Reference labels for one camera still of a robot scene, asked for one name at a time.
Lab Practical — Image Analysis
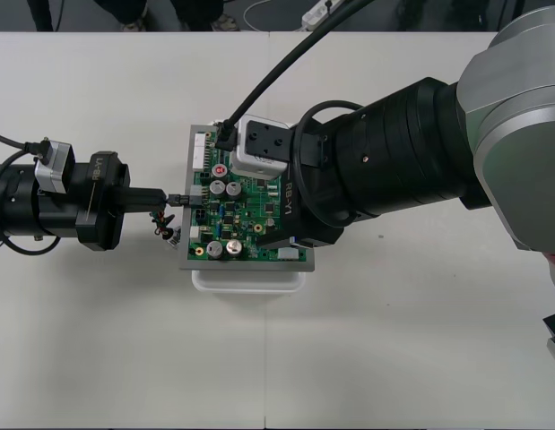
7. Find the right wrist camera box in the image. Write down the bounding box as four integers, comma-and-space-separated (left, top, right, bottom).
230, 115, 291, 181

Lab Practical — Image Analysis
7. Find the black left wrist camera cable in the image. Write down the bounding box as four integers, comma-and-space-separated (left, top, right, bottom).
0, 129, 48, 159

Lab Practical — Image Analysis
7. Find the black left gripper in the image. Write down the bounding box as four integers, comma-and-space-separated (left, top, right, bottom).
37, 151, 170, 254

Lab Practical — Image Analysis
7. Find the milky plastic box with lid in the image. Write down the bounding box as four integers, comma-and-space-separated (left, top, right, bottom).
190, 119, 309, 296

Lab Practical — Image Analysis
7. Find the white power strip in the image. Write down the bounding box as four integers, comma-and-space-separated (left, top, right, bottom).
301, 0, 345, 30

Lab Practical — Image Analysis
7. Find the green circuit board grey frame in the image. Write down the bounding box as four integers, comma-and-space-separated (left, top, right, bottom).
178, 124, 317, 273

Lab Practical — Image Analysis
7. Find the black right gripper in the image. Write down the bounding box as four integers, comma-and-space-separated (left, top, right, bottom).
257, 165, 348, 251

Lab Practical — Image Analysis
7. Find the thin white cable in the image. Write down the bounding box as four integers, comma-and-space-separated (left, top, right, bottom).
242, 0, 306, 33

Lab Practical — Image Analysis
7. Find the person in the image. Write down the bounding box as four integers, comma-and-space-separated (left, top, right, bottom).
92, 0, 240, 32

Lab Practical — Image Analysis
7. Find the cable bundle with metal plug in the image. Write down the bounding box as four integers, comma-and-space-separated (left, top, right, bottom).
149, 192, 191, 250

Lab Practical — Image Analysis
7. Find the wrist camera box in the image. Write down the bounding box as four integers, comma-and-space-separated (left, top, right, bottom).
230, 115, 291, 181
33, 141, 76, 194

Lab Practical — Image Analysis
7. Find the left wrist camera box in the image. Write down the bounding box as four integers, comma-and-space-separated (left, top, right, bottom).
33, 141, 76, 194

